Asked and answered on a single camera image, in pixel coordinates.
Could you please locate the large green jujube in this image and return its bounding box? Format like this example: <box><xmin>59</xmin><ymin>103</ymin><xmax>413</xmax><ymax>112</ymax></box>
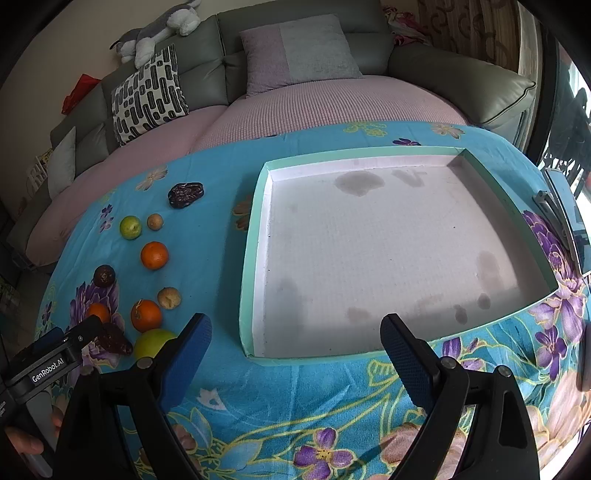
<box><xmin>133</xmin><ymin>329</ymin><xmax>176</xmax><ymax>360</ymax></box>

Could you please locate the dark red wrinkled date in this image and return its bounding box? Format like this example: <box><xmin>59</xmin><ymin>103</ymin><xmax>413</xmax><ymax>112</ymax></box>
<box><xmin>96</xmin><ymin>323</ymin><xmax>133</xmax><ymax>356</ymax></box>

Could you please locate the small orange tangerine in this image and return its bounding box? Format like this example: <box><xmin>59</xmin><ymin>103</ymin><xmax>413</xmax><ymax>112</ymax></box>
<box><xmin>86</xmin><ymin>303</ymin><xmax>111</xmax><ymax>324</ymax></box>
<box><xmin>140</xmin><ymin>241</ymin><xmax>169</xmax><ymax>271</ymax></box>

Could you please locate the large orange tangerine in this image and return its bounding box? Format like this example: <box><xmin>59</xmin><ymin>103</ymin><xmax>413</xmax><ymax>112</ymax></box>
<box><xmin>130</xmin><ymin>299</ymin><xmax>162</xmax><ymax>333</ymax></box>

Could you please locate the dark purple passion fruit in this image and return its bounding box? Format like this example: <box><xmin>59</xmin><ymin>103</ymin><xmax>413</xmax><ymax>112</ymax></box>
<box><xmin>93</xmin><ymin>264</ymin><xmax>116</xmax><ymax>288</ymax></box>

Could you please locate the small green jujube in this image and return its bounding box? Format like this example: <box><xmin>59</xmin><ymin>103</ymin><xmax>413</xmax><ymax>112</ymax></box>
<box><xmin>119</xmin><ymin>215</ymin><xmax>142</xmax><ymax>240</ymax></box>

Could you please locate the small brown longan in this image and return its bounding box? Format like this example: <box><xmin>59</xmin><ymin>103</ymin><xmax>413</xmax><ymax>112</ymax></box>
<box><xmin>146</xmin><ymin>213</ymin><xmax>163</xmax><ymax>231</ymax></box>

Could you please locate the person's left hand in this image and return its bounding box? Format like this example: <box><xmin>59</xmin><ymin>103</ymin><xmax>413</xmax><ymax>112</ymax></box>
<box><xmin>1</xmin><ymin>406</ymin><xmax>63</xmax><ymax>459</ymax></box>

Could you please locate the teal shallow cardboard tray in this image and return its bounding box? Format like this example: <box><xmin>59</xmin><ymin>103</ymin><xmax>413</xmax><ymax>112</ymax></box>
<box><xmin>238</xmin><ymin>146</ymin><xmax>558</xmax><ymax>365</ymax></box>

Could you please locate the light grey small pillow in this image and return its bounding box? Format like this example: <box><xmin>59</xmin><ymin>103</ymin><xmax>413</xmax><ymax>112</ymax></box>
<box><xmin>47</xmin><ymin>127</ymin><xmax>76</xmax><ymax>200</ymax></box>

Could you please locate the grey metal rack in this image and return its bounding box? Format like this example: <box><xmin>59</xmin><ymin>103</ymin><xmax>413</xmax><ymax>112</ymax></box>
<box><xmin>533</xmin><ymin>168</ymin><xmax>590</xmax><ymax>277</ymax></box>

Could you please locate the red bag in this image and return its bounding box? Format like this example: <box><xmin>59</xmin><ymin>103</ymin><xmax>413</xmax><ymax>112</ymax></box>
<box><xmin>61</xmin><ymin>74</ymin><xmax>100</xmax><ymax>116</ymax></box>

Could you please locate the pink sofa seat cover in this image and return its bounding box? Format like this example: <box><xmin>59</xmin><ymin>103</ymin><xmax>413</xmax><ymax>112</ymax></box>
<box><xmin>8</xmin><ymin>76</ymin><xmax>468</xmax><ymax>267</ymax></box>

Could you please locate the black white patterned pillow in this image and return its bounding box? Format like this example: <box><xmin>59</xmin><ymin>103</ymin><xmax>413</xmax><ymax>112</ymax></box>
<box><xmin>111</xmin><ymin>44</ymin><xmax>189</xmax><ymax>146</ymax></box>

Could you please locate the grey white plush toy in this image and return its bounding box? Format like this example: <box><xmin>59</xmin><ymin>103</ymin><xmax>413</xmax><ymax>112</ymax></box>
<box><xmin>109</xmin><ymin>0</ymin><xmax>201</xmax><ymax>70</ymax></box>

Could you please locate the grey leather sofa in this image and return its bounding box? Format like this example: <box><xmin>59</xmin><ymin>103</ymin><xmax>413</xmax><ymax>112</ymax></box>
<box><xmin>6</xmin><ymin>0</ymin><xmax>538</xmax><ymax>264</ymax></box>

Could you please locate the lilac grey square pillow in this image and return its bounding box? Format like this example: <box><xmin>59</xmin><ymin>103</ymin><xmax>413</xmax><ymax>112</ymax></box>
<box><xmin>239</xmin><ymin>14</ymin><xmax>362</xmax><ymax>97</ymax></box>

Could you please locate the pink cloth on sofa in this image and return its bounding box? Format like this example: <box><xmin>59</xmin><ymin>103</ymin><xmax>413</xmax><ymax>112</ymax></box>
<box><xmin>383</xmin><ymin>6</ymin><xmax>431</xmax><ymax>47</ymax></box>

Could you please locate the brown patterned curtain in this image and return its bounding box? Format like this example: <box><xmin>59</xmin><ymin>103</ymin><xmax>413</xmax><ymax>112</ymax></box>
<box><xmin>418</xmin><ymin>0</ymin><xmax>520</xmax><ymax>72</ymax></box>

